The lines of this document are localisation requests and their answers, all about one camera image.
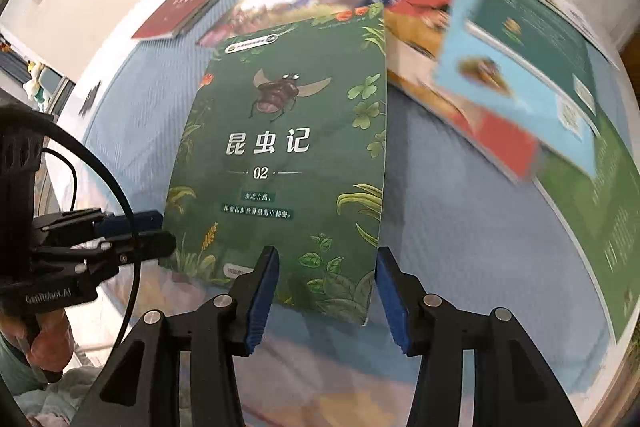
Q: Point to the orange red illustrated book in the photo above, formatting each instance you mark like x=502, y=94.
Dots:
x=500, y=142

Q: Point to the dark green beetle book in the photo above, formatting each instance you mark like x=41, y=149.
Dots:
x=280, y=147

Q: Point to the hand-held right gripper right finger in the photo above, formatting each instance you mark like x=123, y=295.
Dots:
x=395, y=302

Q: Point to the leaf print tablecloth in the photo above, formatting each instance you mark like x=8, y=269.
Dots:
x=320, y=382

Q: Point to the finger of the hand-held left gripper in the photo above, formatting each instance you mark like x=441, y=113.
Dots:
x=150, y=244
x=115, y=223

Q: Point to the light blue paperback book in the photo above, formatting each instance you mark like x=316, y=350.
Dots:
x=525, y=102

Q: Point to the green paperback book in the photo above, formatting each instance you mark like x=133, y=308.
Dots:
x=600, y=207

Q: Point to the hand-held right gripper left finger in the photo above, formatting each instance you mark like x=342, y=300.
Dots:
x=260, y=302

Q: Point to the blue quilted mat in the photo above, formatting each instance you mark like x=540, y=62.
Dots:
x=450, y=232

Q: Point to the dark teal book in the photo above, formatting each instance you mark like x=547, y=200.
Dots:
x=540, y=22

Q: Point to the person's left hand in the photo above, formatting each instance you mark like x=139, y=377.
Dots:
x=50, y=347

